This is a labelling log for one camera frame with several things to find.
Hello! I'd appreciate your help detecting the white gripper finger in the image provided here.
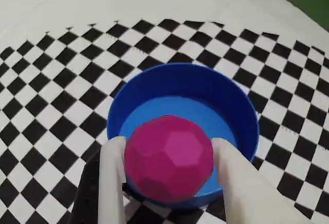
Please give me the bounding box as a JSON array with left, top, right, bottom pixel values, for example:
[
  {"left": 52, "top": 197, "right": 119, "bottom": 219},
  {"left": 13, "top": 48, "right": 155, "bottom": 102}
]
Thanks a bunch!
[{"left": 212, "top": 138, "right": 313, "bottom": 224}]

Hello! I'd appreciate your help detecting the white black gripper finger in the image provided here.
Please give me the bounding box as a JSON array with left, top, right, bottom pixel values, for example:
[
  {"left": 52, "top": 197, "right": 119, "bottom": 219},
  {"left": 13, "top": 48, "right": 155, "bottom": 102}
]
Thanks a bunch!
[{"left": 69, "top": 136, "right": 128, "bottom": 224}]

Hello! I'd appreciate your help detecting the pink faceted ball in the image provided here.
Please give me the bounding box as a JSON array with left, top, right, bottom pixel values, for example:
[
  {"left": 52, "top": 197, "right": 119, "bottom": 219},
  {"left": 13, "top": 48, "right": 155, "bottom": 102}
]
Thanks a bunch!
[{"left": 124, "top": 115, "right": 214, "bottom": 202}]

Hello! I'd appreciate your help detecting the blue round box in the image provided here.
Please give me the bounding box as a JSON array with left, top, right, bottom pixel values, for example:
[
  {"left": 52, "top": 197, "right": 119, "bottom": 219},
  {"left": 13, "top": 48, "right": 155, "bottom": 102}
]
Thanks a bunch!
[{"left": 107, "top": 63, "right": 259, "bottom": 207}]

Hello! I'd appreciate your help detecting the black white checkerboard mat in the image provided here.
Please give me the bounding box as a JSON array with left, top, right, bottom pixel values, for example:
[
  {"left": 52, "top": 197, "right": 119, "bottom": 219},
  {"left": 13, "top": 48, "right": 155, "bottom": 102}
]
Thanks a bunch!
[{"left": 0, "top": 0, "right": 329, "bottom": 224}]

